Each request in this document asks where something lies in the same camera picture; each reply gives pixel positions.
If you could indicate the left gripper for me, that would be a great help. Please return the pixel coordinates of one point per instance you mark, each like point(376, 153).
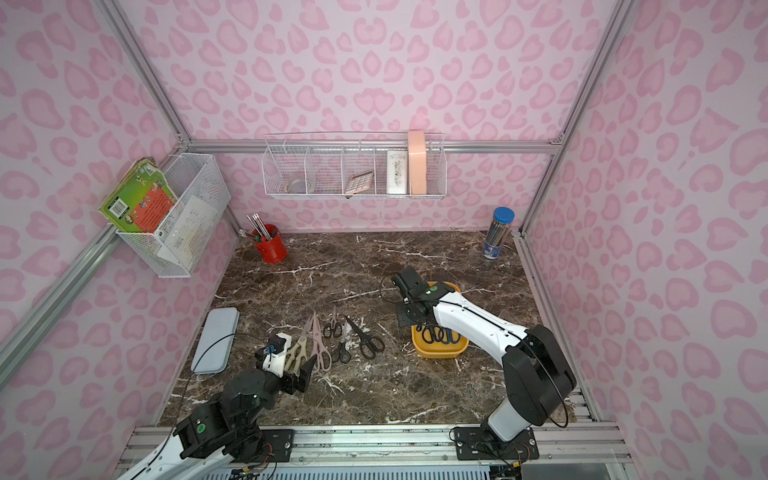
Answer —
point(297, 378)

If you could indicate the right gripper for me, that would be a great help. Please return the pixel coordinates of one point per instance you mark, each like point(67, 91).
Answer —
point(411, 309)

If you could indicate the pink kitchen scissors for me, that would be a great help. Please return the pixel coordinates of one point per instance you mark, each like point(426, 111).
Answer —
point(323, 360)

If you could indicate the yellow storage box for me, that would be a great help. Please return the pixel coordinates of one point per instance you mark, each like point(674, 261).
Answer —
point(437, 350)

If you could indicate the medium black scissors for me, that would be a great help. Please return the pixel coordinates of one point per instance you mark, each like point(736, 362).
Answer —
point(341, 354)

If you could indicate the all black scissors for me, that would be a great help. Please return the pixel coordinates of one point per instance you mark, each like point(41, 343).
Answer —
point(369, 344)

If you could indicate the small black scissors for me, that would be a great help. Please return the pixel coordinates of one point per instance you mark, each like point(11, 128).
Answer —
point(333, 329)

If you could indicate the large black handled scissors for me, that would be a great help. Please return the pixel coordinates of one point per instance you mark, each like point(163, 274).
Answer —
point(427, 333)

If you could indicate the blue handled scissors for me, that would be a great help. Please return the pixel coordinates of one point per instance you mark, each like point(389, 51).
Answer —
point(446, 336)

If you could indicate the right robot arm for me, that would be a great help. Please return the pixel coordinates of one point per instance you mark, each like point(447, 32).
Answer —
point(537, 375)

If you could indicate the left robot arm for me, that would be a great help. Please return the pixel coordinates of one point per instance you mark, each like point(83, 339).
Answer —
point(224, 430)

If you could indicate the cream kitchen scissors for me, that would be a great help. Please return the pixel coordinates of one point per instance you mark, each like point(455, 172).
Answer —
point(297, 353)

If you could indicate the pink box on shelf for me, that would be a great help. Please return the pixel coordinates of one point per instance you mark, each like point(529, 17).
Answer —
point(417, 162)

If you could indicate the grey flat case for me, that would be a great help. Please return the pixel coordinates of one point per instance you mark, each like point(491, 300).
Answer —
point(215, 341)

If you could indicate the blue lid pencil tube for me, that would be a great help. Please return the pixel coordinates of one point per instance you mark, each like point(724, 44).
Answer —
point(502, 219)

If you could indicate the small calculator on shelf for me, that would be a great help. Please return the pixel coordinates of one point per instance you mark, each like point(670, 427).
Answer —
point(360, 183)

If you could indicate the red pen bucket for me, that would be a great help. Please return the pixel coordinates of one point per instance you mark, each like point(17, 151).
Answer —
point(272, 250)

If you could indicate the white card on shelf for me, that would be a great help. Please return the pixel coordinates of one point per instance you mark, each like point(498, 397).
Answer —
point(396, 172)

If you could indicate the pens in bucket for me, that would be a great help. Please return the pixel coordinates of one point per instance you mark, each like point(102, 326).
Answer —
point(261, 231)

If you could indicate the round tape on shelf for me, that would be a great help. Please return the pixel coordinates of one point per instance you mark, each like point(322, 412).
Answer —
point(296, 185)

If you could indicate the white paper in basket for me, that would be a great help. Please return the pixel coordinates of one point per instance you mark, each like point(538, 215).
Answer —
point(183, 242)

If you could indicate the green red book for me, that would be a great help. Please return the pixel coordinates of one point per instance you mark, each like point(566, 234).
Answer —
point(141, 201)

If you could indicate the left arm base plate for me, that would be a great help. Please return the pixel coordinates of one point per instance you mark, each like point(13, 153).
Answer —
point(273, 444)

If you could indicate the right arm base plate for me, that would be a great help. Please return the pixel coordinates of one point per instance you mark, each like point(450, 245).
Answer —
point(479, 443)

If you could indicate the white wire wall shelf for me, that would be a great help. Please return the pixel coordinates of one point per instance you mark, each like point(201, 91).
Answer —
point(328, 161)

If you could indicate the white mesh wall basket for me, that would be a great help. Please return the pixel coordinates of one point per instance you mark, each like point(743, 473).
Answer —
point(190, 175)

